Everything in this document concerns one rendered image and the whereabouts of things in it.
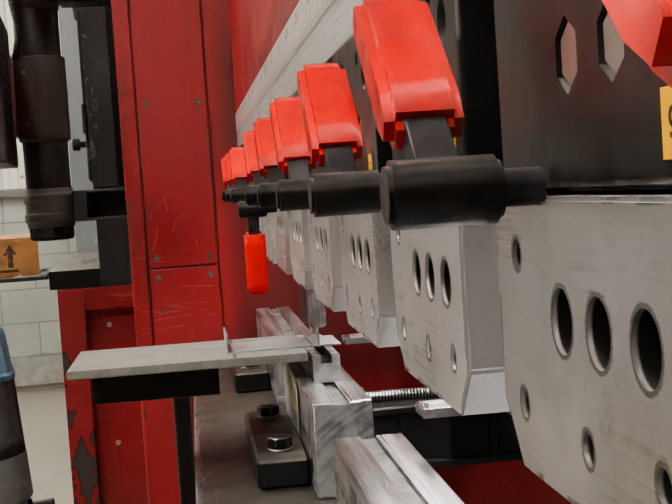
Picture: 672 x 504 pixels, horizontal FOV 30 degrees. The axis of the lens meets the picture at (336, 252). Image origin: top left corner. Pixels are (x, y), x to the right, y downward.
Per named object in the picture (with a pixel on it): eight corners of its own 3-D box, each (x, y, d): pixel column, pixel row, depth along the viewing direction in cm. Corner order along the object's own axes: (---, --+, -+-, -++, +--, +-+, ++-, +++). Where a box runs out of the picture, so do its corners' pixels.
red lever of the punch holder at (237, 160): (225, 144, 157) (230, 194, 150) (258, 142, 157) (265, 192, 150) (225, 156, 158) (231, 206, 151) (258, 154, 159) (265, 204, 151)
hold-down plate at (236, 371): (229, 366, 222) (228, 350, 222) (260, 364, 222) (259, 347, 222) (236, 393, 192) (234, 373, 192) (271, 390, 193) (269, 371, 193)
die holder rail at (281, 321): (259, 360, 227) (255, 308, 227) (292, 357, 228) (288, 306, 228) (278, 406, 178) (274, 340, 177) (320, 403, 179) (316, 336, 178)
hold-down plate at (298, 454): (245, 435, 158) (244, 411, 158) (288, 431, 159) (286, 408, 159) (259, 490, 129) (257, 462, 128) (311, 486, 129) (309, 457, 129)
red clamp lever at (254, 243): (243, 293, 132) (237, 201, 131) (282, 290, 132) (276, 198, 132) (244, 295, 130) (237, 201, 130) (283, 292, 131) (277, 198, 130)
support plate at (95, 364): (81, 359, 154) (80, 351, 154) (294, 342, 157) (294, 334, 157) (66, 381, 136) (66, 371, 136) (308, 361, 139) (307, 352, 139)
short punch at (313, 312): (302, 336, 153) (297, 258, 152) (318, 334, 153) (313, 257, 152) (310, 345, 143) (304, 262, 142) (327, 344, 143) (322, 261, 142)
